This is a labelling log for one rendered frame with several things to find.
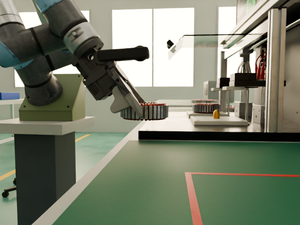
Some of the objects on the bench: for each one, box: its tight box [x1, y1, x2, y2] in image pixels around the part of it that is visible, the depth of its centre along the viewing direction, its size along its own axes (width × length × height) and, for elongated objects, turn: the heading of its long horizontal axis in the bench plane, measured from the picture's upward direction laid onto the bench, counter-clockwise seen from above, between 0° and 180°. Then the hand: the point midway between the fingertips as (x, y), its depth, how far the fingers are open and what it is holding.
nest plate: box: [191, 116, 248, 125], centre depth 81 cm, size 15×15×1 cm
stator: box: [192, 103, 221, 113], centre depth 105 cm, size 11×11×4 cm
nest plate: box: [187, 111, 229, 117], centre depth 105 cm, size 15×15×1 cm
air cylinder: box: [253, 104, 265, 124], centre depth 80 cm, size 5×8×6 cm
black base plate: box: [138, 112, 300, 142], centre depth 93 cm, size 47×64×2 cm
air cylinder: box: [234, 102, 253, 117], centre depth 104 cm, size 5×8×6 cm
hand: (146, 111), depth 61 cm, fingers closed on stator, 13 cm apart
